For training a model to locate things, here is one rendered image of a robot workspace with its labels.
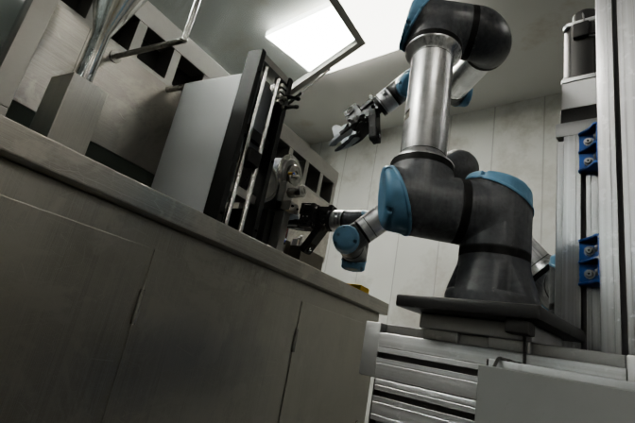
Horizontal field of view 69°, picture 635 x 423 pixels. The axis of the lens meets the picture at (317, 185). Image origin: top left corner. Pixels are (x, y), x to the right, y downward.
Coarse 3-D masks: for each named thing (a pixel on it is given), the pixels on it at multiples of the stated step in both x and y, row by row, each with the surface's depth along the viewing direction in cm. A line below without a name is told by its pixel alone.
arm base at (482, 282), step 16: (464, 256) 77; (480, 256) 74; (496, 256) 73; (512, 256) 73; (528, 256) 75; (464, 272) 75; (480, 272) 73; (496, 272) 72; (512, 272) 72; (528, 272) 73; (448, 288) 76; (464, 288) 73; (480, 288) 71; (496, 288) 70; (512, 288) 71; (528, 288) 71
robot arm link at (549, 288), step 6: (552, 258) 116; (552, 264) 115; (552, 270) 115; (546, 276) 121; (552, 276) 114; (546, 282) 119; (552, 282) 114; (546, 288) 120; (552, 288) 113; (546, 294) 121; (552, 294) 113; (552, 300) 112
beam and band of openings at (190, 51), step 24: (72, 0) 136; (144, 24) 149; (168, 24) 157; (120, 48) 141; (168, 48) 160; (192, 48) 166; (168, 72) 157; (192, 72) 172; (216, 72) 177; (288, 144) 218; (312, 168) 241; (312, 192) 236
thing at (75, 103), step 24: (96, 0) 110; (120, 0) 110; (144, 0) 116; (96, 24) 109; (120, 24) 112; (96, 48) 108; (48, 96) 102; (72, 96) 100; (96, 96) 105; (48, 120) 97; (72, 120) 100; (96, 120) 105; (72, 144) 100
